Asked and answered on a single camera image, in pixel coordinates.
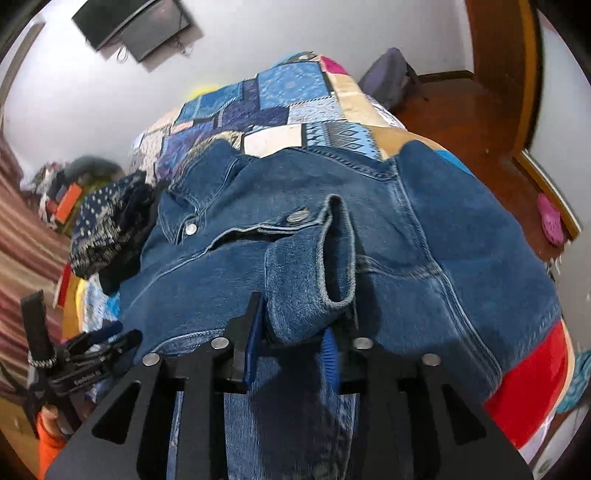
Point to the pile of mixed clothes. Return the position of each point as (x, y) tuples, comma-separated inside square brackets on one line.
[(92, 168)]

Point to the black wall television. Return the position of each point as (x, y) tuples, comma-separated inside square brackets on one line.
[(134, 23)]

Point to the person's left hand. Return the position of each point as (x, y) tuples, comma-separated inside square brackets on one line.
[(51, 417)]

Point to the striped brown cloth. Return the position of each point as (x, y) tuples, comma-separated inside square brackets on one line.
[(23, 258)]

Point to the pink clog shoe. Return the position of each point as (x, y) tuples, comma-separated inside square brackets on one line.
[(550, 219)]

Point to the dark patterned cloth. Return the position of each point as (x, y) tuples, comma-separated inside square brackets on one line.
[(104, 221)]

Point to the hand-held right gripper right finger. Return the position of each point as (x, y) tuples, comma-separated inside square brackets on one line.
[(329, 362)]

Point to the orange box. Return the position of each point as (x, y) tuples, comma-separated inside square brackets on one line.
[(68, 201)]

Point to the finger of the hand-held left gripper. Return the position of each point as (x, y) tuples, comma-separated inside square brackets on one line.
[(121, 342), (104, 331)]

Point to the purple backpack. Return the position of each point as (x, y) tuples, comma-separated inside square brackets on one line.
[(390, 78)]

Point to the black zip jacket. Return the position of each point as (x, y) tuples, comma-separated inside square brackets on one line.
[(123, 270)]

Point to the blue denim jacket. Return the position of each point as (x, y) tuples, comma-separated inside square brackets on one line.
[(438, 221)]

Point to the patchwork bedspread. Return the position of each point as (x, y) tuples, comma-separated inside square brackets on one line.
[(277, 92)]

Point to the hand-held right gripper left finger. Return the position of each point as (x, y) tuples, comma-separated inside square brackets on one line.
[(252, 344)]

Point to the teal cloth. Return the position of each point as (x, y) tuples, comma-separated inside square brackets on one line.
[(577, 383)]

